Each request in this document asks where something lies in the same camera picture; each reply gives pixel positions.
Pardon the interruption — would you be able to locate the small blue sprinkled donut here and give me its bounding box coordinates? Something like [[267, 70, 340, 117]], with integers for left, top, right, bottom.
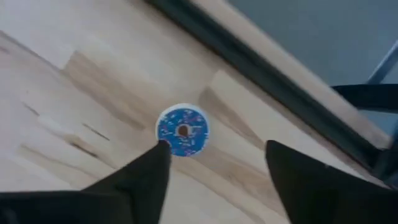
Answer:
[[154, 102, 210, 158]]

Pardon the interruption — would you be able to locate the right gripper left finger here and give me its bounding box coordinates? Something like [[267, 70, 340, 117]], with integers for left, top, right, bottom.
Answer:
[[0, 139, 172, 224]]

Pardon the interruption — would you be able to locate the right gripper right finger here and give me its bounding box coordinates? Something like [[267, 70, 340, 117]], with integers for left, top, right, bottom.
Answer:
[[265, 139, 398, 224]]

